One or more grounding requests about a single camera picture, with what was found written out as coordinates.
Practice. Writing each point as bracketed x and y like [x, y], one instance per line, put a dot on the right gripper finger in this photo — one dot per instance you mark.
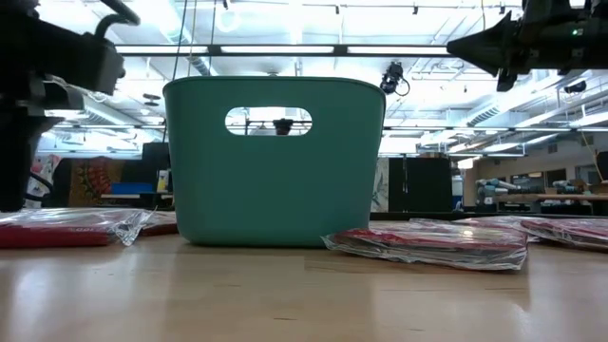
[489, 45]
[506, 81]

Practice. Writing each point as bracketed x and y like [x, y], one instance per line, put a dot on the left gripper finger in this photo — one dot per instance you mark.
[12, 161]

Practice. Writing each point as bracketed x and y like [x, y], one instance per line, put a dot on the teal plastic basket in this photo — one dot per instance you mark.
[271, 190]

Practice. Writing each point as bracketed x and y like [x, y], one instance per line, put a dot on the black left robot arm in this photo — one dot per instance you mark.
[14, 7]

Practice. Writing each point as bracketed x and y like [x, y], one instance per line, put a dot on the grey background robot arm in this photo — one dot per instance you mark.
[565, 185]
[494, 185]

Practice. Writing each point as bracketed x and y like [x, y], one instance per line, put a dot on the white floral cloth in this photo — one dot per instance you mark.
[45, 166]

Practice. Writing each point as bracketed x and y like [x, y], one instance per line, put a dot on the red yellow patterned tapestry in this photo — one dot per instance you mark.
[95, 183]

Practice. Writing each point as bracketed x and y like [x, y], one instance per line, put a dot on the blue box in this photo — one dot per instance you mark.
[130, 188]

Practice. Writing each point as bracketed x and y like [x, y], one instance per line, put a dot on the background wooden table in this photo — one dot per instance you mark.
[546, 196]

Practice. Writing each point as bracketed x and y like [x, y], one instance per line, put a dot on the black cabinet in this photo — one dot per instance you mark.
[427, 185]

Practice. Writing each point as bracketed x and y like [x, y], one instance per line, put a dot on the black background monitor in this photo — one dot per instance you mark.
[154, 161]

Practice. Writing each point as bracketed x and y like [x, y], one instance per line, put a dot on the yellow white carton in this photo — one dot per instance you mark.
[162, 181]

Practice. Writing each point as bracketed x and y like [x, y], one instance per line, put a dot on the white leaf-pattern panel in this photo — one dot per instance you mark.
[380, 190]

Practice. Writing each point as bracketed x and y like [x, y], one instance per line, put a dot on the person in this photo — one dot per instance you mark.
[283, 127]

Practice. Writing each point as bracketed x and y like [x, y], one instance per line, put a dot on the black overhead camera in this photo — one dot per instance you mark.
[392, 76]

